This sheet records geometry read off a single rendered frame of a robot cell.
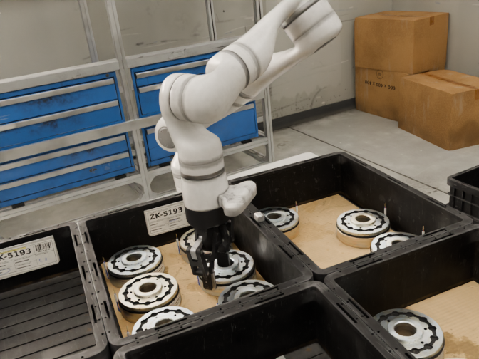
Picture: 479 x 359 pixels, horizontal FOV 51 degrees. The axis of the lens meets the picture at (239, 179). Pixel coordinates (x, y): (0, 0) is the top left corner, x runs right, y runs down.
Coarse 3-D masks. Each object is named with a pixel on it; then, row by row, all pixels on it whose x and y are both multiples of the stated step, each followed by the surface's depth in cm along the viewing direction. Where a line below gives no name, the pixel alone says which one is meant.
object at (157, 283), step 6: (144, 282) 87; (150, 282) 87; (156, 282) 87; (138, 288) 86; (156, 288) 85; (162, 288) 86; (138, 294) 84; (144, 294) 84; (150, 294) 84; (156, 294) 84
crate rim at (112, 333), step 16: (128, 208) 100; (80, 224) 96; (256, 224) 89; (272, 240) 83; (288, 256) 78; (96, 272) 83; (304, 272) 74; (96, 288) 76; (272, 288) 72; (224, 304) 69; (240, 304) 69; (112, 320) 69; (176, 320) 67; (192, 320) 67; (112, 336) 66; (128, 336) 65; (144, 336) 65; (112, 352) 65
